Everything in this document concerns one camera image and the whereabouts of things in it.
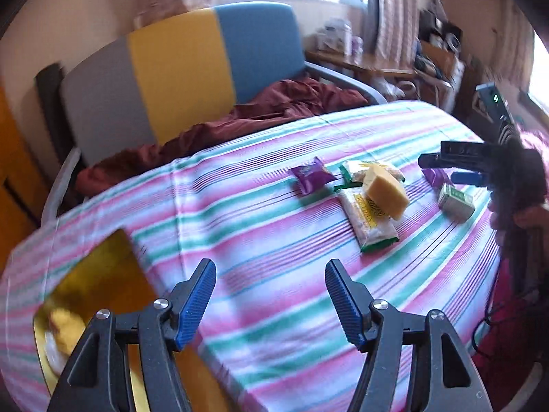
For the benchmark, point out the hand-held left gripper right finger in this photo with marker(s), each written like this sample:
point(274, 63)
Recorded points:
point(343, 304)

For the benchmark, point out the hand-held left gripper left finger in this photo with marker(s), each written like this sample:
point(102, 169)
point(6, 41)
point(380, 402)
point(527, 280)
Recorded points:
point(197, 304)

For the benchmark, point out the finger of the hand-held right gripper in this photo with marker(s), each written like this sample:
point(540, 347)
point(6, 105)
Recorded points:
point(469, 178)
point(463, 154)

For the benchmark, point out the green white small box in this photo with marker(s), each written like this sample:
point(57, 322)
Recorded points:
point(455, 201)

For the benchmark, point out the purple snack packet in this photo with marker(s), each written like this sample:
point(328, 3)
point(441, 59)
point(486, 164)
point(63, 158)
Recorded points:
point(437, 177)
point(313, 176)

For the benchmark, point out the green edged cracker packet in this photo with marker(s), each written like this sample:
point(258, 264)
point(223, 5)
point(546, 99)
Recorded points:
point(371, 227)
point(354, 171)

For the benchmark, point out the yellow sponge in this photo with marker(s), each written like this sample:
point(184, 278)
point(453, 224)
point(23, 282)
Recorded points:
point(386, 191)

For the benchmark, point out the square gold tin box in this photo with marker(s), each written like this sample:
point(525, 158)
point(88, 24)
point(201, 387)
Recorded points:
point(111, 274)

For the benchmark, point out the yellow snack packet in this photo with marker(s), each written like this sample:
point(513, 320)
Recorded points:
point(68, 328)

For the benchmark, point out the person's right hand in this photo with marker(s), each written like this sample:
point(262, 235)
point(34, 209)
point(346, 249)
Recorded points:
point(532, 219)

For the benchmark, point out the cardboard box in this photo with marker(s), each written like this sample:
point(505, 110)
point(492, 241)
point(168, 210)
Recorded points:
point(439, 58)

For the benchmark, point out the striped bedsheet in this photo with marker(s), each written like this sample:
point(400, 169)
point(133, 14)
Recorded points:
point(266, 223)

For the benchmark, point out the wooden desk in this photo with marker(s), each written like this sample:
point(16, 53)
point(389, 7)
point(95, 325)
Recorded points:
point(373, 63)

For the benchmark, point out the small purple cup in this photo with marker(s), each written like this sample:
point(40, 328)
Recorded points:
point(357, 46)

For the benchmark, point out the red cloth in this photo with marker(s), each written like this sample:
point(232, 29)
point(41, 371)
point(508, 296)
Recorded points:
point(519, 343)

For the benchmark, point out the white carton box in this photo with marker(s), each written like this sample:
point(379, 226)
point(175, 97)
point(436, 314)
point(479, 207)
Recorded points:
point(334, 34)

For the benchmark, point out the maroon blanket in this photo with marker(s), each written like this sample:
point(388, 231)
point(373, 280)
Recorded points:
point(274, 107)

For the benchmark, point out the grey yellow blue padded chair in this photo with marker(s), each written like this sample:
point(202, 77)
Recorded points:
point(171, 81)

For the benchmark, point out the wooden wardrobe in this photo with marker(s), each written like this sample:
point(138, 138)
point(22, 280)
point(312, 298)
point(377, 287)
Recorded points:
point(17, 158)

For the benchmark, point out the black rolled mat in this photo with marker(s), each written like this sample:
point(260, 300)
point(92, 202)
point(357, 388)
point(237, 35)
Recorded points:
point(51, 103)

